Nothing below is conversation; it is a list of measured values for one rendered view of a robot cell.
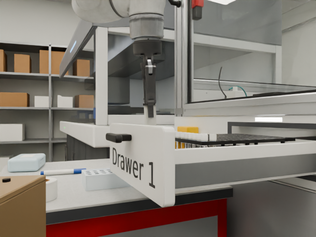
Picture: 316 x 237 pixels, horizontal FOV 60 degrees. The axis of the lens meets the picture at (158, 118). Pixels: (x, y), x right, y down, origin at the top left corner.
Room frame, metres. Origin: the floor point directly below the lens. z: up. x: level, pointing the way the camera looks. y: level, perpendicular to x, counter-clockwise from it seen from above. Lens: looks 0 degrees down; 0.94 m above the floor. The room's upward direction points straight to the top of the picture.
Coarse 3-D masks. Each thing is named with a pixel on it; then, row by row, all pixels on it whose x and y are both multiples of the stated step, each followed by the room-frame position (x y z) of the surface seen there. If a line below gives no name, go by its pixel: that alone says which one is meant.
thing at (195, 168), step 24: (240, 144) 0.74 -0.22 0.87; (264, 144) 0.48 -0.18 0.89; (288, 144) 0.49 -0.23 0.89; (312, 144) 0.52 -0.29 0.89; (192, 168) 0.40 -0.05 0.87; (216, 168) 0.42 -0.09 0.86; (240, 168) 0.44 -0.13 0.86; (264, 168) 0.46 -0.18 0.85; (288, 168) 0.49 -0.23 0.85; (312, 168) 0.51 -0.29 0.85
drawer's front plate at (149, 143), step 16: (112, 128) 0.61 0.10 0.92; (128, 128) 0.50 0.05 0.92; (144, 128) 0.43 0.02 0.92; (160, 128) 0.38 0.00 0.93; (112, 144) 0.61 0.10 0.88; (128, 144) 0.50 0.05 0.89; (144, 144) 0.43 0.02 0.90; (160, 144) 0.38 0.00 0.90; (112, 160) 0.61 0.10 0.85; (144, 160) 0.43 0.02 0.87; (160, 160) 0.38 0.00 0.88; (128, 176) 0.50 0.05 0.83; (144, 176) 0.43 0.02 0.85; (160, 176) 0.38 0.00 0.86; (144, 192) 0.43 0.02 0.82; (160, 192) 0.38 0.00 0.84
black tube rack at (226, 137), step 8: (208, 136) 0.59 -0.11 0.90; (224, 136) 0.59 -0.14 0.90; (232, 136) 0.59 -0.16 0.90; (240, 136) 0.59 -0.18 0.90; (248, 136) 0.59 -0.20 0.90; (256, 136) 0.59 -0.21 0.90; (264, 136) 0.59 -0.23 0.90; (272, 136) 0.60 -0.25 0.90; (216, 144) 0.47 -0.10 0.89; (224, 144) 0.58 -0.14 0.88; (248, 144) 0.51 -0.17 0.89; (256, 144) 0.62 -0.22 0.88
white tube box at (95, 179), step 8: (104, 168) 0.77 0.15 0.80; (88, 176) 0.68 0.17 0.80; (96, 176) 0.68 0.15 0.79; (104, 176) 0.69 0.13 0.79; (112, 176) 0.70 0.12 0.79; (88, 184) 0.68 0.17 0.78; (96, 184) 0.68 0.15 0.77; (104, 184) 0.69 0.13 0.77; (112, 184) 0.70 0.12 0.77; (120, 184) 0.71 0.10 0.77; (128, 184) 0.71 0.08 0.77
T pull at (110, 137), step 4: (108, 136) 0.50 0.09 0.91; (112, 136) 0.47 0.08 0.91; (116, 136) 0.45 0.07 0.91; (120, 136) 0.45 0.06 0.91; (124, 136) 0.48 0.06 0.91; (128, 136) 0.48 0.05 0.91; (108, 140) 0.50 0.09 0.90; (112, 140) 0.47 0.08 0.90; (116, 140) 0.45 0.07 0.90; (120, 140) 0.45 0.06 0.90; (124, 140) 0.48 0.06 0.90; (128, 140) 0.48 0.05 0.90
